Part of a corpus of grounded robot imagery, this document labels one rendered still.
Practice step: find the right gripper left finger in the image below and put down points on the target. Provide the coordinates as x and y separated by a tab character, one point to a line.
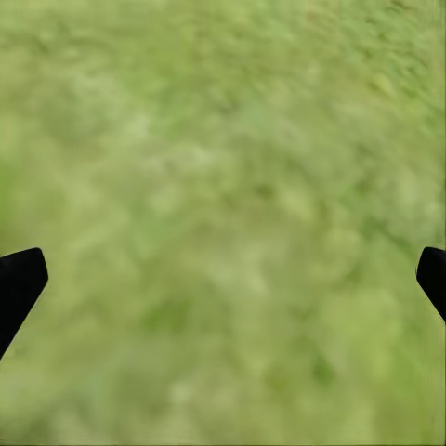
23	276

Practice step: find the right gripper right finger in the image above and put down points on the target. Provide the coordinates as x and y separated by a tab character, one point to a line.
431	275

